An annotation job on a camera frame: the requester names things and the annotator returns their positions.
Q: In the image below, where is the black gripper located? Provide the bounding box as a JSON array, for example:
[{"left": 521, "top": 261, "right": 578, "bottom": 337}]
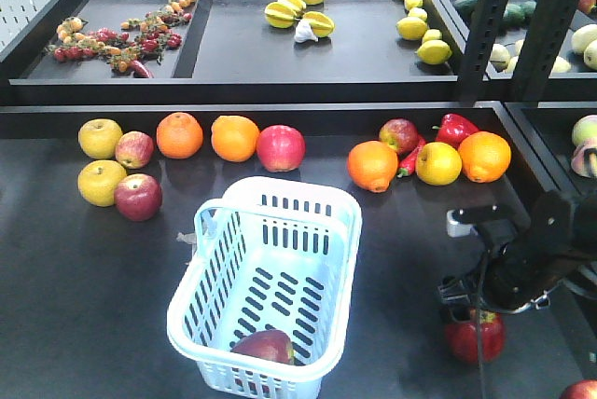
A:
[{"left": 437, "top": 204, "right": 567, "bottom": 314}]

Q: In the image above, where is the dark red apple back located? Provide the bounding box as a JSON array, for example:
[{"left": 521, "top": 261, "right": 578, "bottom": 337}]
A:
[{"left": 444, "top": 309, "right": 506, "bottom": 365}]

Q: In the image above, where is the dark red apple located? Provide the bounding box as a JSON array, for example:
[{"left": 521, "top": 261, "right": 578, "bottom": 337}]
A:
[
  {"left": 230, "top": 329, "right": 295, "bottom": 365},
  {"left": 444, "top": 309, "right": 506, "bottom": 365}
]

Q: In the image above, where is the red yellow apple front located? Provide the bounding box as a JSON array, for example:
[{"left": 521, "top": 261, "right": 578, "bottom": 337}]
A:
[{"left": 559, "top": 379, "right": 597, "bottom": 399}]

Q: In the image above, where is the light blue plastic basket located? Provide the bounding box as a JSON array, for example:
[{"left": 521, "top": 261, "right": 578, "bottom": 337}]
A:
[{"left": 167, "top": 176, "right": 362, "bottom": 398}]

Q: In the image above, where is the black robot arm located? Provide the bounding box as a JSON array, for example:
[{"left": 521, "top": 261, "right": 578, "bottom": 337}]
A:
[{"left": 437, "top": 190, "right": 596, "bottom": 314}]

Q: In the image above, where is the white tag on basket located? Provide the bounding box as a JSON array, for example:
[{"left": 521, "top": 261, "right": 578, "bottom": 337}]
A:
[{"left": 175, "top": 232, "right": 197, "bottom": 245}]

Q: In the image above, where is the orange with navel right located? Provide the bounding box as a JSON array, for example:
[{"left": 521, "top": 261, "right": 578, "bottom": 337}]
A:
[{"left": 457, "top": 131, "right": 511, "bottom": 183}]

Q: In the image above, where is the orange with navel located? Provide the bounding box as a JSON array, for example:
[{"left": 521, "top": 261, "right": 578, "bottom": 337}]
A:
[
  {"left": 346, "top": 141, "right": 399, "bottom": 193},
  {"left": 457, "top": 131, "right": 511, "bottom": 183}
]

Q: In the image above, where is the peach front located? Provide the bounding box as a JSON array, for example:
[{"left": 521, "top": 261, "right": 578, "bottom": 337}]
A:
[{"left": 571, "top": 140, "right": 596, "bottom": 179}]

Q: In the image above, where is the peach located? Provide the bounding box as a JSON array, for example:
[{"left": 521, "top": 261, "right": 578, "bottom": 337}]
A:
[
  {"left": 571, "top": 114, "right": 597, "bottom": 146},
  {"left": 571, "top": 140, "right": 596, "bottom": 179}
]

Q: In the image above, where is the yellow round fruit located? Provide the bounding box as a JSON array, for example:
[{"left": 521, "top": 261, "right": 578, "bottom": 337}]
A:
[{"left": 415, "top": 142, "right": 462, "bottom": 186}]

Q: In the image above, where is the small red chili pepper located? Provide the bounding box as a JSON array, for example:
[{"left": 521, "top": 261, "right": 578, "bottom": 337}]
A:
[{"left": 396, "top": 135, "right": 426, "bottom": 178}]

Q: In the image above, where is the red bell pepper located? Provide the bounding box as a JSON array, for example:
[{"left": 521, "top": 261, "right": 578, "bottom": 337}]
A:
[{"left": 433, "top": 113, "right": 479, "bottom": 149}]

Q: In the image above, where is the peach back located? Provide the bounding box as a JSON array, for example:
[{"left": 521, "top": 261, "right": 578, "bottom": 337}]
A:
[{"left": 571, "top": 114, "right": 597, "bottom": 146}]

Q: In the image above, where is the orange with navel left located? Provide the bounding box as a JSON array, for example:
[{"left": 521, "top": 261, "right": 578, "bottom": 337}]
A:
[{"left": 346, "top": 141, "right": 399, "bottom": 193}]

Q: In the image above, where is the black wooden produce stand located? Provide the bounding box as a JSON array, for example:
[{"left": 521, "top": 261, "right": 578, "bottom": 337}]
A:
[{"left": 0, "top": 0, "right": 597, "bottom": 399}]

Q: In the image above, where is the red green apple back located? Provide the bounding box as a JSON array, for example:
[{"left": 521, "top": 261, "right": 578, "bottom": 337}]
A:
[{"left": 379, "top": 118, "right": 419, "bottom": 155}]

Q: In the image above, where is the pale yellow pear right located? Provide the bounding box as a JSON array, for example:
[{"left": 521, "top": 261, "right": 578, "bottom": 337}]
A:
[{"left": 571, "top": 23, "right": 597, "bottom": 71}]

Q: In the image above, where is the pink red apple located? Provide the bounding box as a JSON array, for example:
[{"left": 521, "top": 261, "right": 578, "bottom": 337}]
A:
[{"left": 257, "top": 125, "right": 306, "bottom": 172}]

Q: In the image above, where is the row of yellow lemons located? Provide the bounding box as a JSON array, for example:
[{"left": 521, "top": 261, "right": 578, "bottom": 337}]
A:
[{"left": 396, "top": 0, "right": 452, "bottom": 65}]

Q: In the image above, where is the plain orange fruit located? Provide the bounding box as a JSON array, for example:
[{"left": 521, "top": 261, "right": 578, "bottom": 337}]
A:
[
  {"left": 156, "top": 112, "right": 203, "bottom": 159},
  {"left": 211, "top": 115, "right": 260, "bottom": 162}
]

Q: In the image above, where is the yellow starfruit right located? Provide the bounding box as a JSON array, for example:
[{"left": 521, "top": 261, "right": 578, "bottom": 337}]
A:
[{"left": 302, "top": 11, "right": 335, "bottom": 38}]

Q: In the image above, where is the white garlic bulb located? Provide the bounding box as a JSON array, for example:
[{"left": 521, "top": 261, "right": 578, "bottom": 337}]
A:
[{"left": 294, "top": 19, "right": 319, "bottom": 44}]

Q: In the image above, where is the yellow starfruit left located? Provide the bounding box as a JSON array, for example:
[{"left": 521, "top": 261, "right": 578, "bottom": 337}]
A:
[{"left": 264, "top": 1, "right": 298, "bottom": 29}]

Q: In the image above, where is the red apple beside yellow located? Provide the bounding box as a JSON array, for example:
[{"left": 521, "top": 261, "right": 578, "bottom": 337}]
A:
[{"left": 114, "top": 173, "right": 162, "bottom": 222}]

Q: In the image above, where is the small pink striped apple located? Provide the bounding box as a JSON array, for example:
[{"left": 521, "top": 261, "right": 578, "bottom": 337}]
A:
[{"left": 115, "top": 131, "right": 155, "bottom": 169}]

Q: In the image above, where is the yellow green apple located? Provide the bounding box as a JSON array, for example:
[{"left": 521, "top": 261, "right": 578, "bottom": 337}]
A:
[
  {"left": 77, "top": 118, "right": 123, "bottom": 159},
  {"left": 77, "top": 159, "right": 127, "bottom": 207}
]

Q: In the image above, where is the cherry tomato vine pile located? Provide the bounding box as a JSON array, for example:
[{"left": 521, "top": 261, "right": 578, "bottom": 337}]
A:
[{"left": 43, "top": 0, "right": 198, "bottom": 78}]

